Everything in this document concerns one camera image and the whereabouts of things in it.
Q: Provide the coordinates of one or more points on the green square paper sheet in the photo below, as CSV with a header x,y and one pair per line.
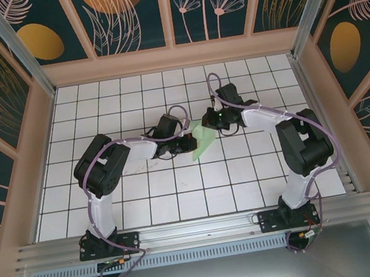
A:
x,y
203,143

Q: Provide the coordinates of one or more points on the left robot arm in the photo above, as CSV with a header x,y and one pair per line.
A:
x,y
103,167

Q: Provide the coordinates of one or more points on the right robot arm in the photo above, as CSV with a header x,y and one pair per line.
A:
x,y
306,145

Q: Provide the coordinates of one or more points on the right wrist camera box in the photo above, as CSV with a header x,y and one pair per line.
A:
x,y
215,103

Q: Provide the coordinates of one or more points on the aluminium side rail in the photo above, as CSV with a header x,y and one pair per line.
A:
x,y
309,93

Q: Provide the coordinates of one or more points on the aluminium mounting rail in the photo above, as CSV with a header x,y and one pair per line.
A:
x,y
198,229

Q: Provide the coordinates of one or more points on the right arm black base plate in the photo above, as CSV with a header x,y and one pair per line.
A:
x,y
269,221

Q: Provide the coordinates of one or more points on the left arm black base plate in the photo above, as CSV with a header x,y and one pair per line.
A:
x,y
130,239

